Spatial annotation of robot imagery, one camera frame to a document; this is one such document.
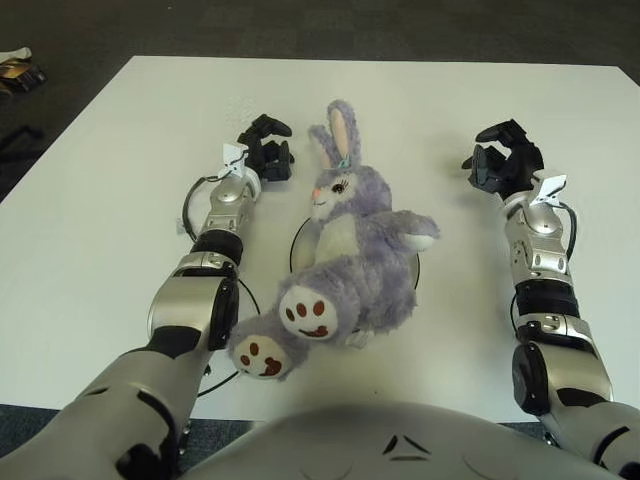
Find white right wrist connector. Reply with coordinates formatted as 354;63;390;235
532;172;569;206

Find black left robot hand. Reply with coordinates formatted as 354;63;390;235
236;113;296;184

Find white plate with black rim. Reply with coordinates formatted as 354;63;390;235
289;217;424;296

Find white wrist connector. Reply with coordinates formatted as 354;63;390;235
222;142;256;181
532;172;569;206

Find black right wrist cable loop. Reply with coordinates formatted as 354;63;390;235
554;199;581;261

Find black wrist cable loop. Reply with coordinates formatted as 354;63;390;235
182;174;226;241
554;199;581;261

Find brown and black floor clutter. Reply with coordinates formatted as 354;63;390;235
0;47;47;94

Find purple plush bunny doll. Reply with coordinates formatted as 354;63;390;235
227;99;441;384

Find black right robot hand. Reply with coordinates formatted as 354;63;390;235
461;118;545;199

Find grey robot torso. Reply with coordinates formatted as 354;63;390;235
184;399;616;480

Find white left wrist connector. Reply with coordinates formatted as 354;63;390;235
222;142;256;181

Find black left wrist cable loop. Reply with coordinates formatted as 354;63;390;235
182;174;226;241

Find thin black left elbow cable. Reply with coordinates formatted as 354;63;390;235
197;277;261;399

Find black object on floor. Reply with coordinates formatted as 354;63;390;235
0;127;44;161

